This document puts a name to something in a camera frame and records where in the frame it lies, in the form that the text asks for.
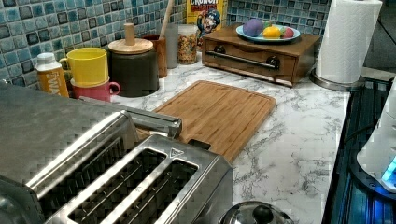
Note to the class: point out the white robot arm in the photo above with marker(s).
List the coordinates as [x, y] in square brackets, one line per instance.
[377, 157]

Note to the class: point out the stainless steel toaster oven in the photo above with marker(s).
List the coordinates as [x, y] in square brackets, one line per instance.
[52, 148]

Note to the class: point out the bamboo cutting board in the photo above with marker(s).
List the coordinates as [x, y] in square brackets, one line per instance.
[223, 116]

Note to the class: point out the clear jar of colourful cereal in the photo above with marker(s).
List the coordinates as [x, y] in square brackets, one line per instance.
[187, 42]

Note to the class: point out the brown utensil holder cup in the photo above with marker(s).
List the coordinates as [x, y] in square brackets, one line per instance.
[160, 47]

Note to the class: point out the dark canister with wooden lid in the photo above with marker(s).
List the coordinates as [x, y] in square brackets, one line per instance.
[133, 64]

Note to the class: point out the wooden spoon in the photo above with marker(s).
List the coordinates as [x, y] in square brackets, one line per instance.
[166, 18]

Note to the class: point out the stainless steel two-slot toaster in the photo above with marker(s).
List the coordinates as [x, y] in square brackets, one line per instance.
[161, 181]

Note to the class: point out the yellow cereal box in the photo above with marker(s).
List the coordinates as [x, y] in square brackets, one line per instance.
[207, 15]

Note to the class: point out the pink ceramic mug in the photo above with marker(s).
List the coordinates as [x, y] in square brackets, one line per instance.
[103, 91]

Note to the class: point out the purple toy fruit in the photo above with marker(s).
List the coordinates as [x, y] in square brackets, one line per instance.
[253, 27]

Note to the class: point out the wooden drawer box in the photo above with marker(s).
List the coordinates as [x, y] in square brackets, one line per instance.
[284, 61]

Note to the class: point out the yellow toy lemon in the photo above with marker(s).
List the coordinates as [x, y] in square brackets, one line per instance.
[271, 32]

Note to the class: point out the green and red toy fruit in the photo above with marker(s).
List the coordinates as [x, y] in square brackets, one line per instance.
[266, 24]

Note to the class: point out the yellow plastic cup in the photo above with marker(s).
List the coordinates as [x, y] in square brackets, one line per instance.
[88, 66]

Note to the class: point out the red toy strawberry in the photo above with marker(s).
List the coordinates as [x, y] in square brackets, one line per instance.
[288, 33]

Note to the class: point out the metal paper towel holder base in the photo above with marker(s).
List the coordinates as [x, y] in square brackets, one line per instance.
[334, 86]

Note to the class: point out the orange juice bottle white cap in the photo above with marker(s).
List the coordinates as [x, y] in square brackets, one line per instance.
[51, 75]

